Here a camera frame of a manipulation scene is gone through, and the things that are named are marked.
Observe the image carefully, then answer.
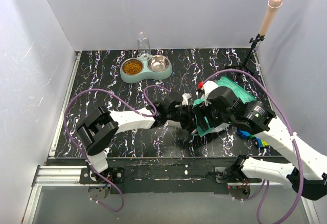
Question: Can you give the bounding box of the teal dog food bag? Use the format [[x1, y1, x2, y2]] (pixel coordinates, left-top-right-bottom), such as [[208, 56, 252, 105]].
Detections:
[[193, 76, 256, 137]]

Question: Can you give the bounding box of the clear water bottle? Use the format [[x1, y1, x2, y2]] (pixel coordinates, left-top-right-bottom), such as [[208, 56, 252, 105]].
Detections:
[[137, 32, 151, 57]]

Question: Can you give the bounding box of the green blue toy car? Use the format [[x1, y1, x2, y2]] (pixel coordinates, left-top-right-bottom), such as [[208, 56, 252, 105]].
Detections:
[[237, 130, 252, 139]]

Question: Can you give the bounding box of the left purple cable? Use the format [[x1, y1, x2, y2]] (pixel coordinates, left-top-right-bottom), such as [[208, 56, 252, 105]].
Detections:
[[63, 85, 173, 212]]

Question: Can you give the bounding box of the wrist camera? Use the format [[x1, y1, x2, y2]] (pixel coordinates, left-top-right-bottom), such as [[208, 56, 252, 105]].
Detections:
[[198, 81, 218, 106], [181, 93, 192, 106]]

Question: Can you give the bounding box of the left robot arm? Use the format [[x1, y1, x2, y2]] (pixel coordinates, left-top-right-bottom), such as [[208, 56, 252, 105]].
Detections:
[[76, 92, 196, 183]]

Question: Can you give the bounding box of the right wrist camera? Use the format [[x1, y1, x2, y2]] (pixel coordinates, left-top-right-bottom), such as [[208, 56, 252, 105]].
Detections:
[[198, 81, 218, 106]]

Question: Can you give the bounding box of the teal double pet bowl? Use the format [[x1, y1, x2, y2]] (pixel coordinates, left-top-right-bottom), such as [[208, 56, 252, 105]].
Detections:
[[120, 55, 172, 84]]

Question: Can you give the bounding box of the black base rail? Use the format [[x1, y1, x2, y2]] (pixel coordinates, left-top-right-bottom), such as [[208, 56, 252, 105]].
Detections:
[[79, 156, 292, 195]]

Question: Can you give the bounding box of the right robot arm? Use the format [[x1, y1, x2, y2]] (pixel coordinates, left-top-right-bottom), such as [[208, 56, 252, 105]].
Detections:
[[194, 82, 326, 201]]

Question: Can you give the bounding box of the brown pet food kibble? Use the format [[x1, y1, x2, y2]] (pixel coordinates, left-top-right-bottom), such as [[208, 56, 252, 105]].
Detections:
[[123, 61, 143, 75]]

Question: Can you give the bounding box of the orange blue toy car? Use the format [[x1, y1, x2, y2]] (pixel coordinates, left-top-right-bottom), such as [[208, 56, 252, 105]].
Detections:
[[254, 137, 269, 148]]

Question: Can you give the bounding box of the pink microphone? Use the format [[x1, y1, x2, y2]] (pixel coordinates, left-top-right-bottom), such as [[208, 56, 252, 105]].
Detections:
[[259, 0, 283, 36]]

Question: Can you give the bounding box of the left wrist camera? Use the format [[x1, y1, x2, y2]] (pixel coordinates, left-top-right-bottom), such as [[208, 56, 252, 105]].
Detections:
[[181, 93, 192, 106]]

